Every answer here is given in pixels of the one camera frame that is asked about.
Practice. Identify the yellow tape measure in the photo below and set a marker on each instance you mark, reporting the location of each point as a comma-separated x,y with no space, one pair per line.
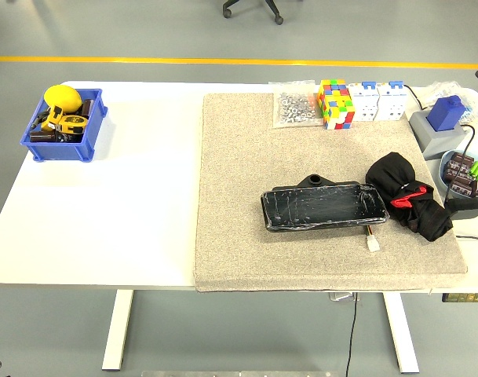
71,122

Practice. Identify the grey plastic base block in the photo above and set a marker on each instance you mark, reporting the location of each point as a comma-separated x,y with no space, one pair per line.
438,141

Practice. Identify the white table leg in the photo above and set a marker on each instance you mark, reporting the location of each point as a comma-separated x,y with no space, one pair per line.
119,334
399,334

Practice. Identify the black panel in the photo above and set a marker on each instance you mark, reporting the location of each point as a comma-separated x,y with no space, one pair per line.
313,208

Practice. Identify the white circuit breaker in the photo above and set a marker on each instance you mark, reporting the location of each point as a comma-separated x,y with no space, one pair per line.
364,104
391,104

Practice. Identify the blue plastic block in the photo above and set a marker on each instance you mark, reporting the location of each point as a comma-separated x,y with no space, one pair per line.
444,114

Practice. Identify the yellow lemon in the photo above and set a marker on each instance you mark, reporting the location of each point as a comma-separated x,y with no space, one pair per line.
62,97

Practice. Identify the black rag with red tag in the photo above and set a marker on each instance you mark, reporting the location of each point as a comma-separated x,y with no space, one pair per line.
391,173

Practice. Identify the multicoloured cube puzzle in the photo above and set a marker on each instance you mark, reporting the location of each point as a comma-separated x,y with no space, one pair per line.
334,106

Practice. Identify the black office chair base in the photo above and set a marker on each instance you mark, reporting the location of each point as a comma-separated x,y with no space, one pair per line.
273,9

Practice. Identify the black power adapter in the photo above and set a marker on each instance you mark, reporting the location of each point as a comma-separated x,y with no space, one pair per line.
464,208

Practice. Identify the table height control panel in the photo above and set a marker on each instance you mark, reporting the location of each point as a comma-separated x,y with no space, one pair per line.
466,297

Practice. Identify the clear bag of metal nuts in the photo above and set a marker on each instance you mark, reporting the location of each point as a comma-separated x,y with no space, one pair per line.
295,108

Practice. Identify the grey-brown felt mat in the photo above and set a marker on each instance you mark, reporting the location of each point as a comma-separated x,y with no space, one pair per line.
242,196

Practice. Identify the light blue plastic bowl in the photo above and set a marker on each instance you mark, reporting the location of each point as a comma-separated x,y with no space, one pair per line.
442,169

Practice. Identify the blue plastic bin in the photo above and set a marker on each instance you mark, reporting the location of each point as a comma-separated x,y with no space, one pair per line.
62,151

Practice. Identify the metal bracket under table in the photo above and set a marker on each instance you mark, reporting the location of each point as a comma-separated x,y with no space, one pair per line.
342,296

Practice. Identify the crumpled clear plastic bag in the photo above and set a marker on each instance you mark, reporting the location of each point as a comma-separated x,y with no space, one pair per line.
476,104

